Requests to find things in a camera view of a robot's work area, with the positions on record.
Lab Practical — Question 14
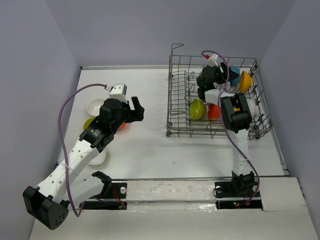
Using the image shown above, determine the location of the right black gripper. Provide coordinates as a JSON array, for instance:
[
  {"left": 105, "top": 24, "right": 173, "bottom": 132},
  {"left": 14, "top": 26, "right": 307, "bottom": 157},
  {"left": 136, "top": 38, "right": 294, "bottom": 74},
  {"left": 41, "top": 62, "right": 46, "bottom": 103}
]
[{"left": 213, "top": 62, "right": 240, "bottom": 85}]

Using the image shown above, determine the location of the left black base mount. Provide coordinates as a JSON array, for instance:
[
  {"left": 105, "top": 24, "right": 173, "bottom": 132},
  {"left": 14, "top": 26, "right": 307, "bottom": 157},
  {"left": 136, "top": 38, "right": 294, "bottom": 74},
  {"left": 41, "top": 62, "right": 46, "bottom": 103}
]
[{"left": 82, "top": 171, "right": 128, "bottom": 210}]

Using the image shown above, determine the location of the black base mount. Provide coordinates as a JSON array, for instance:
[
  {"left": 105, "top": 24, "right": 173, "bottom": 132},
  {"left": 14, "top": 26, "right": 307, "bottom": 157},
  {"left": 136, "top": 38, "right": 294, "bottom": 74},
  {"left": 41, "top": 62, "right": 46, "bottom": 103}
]
[
  {"left": 212, "top": 172, "right": 263, "bottom": 210},
  {"left": 82, "top": 171, "right": 128, "bottom": 210}
]

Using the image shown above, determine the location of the green bowl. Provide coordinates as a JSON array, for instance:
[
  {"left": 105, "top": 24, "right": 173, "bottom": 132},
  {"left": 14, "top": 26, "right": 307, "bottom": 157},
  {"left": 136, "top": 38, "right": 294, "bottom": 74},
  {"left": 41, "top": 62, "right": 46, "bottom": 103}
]
[
  {"left": 189, "top": 99, "right": 207, "bottom": 120},
  {"left": 83, "top": 117, "right": 95, "bottom": 130}
]

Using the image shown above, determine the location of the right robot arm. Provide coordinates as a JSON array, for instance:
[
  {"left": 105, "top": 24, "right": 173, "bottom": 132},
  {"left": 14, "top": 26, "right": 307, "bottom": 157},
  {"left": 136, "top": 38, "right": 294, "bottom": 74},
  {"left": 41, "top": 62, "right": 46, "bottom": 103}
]
[{"left": 196, "top": 62, "right": 256, "bottom": 199}]

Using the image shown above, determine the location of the orange bowl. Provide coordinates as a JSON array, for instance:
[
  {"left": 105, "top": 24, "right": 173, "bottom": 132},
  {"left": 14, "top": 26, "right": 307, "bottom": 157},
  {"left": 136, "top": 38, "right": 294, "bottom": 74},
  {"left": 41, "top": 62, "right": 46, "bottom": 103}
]
[
  {"left": 119, "top": 122, "right": 126, "bottom": 130},
  {"left": 207, "top": 103, "right": 220, "bottom": 121}
]

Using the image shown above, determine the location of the grey wire dish rack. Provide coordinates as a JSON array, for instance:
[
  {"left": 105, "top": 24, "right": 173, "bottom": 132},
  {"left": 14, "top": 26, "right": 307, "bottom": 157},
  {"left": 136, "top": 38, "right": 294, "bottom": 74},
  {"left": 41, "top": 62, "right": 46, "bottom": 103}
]
[{"left": 166, "top": 50, "right": 273, "bottom": 139}]

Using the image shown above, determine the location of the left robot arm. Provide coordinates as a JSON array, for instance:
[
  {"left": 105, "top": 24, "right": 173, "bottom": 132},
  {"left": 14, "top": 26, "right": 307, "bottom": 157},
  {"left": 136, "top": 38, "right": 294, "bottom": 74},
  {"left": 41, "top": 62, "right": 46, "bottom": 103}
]
[{"left": 22, "top": 96, "right": 145, "bottom": 230}]

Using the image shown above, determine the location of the large yellow bowl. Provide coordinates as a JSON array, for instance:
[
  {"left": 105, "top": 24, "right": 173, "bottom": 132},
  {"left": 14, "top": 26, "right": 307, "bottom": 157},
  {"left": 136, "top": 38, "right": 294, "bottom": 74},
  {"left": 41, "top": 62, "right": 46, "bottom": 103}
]
[{"left": 239, "top": 71, "right": 253, "bottom": 93}]

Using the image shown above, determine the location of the white round bowl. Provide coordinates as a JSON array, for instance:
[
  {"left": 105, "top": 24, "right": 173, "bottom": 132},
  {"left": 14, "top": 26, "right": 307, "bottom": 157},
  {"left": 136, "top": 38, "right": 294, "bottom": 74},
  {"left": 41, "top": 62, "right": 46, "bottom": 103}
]
[{"left": 246, "top": 98, "right": 258, "bottom": 119}]

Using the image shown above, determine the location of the white orange-bottom bowl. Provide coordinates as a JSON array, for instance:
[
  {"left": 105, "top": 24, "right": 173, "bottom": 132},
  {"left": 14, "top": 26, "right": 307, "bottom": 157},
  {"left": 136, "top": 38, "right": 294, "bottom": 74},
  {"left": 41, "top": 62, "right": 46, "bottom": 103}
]
[{"left": 86, "top": 98, "right": 105, "bottom": 117}]

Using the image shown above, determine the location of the blue bowl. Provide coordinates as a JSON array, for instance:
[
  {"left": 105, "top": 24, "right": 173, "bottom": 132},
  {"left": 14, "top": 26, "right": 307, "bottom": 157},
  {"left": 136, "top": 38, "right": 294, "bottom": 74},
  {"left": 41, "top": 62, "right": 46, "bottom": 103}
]
[{"left": 229, "top": 65, "right": 241, "bottom": 87}]

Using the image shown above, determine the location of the white square bowl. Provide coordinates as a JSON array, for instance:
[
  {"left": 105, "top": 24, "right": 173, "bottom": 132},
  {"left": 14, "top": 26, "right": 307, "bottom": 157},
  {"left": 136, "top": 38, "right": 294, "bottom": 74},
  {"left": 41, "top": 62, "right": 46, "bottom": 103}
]
[{"left": 88, "top": 148, "right": 108, "bottom": 166}]

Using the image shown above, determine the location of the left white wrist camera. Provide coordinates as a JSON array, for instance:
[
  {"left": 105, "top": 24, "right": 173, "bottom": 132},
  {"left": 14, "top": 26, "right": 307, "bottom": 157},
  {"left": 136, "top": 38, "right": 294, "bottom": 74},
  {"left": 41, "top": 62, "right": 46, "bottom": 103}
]
[{"left": 105, "top": 83, "right": 127, "bottom": 103}]

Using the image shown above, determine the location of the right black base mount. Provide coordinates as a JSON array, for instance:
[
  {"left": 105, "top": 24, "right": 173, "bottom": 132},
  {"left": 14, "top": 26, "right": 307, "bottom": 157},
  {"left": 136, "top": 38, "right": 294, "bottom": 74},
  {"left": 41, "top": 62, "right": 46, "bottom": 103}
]
[{"left": 212, "top": 172, "right": 263, "bottom": 210}]

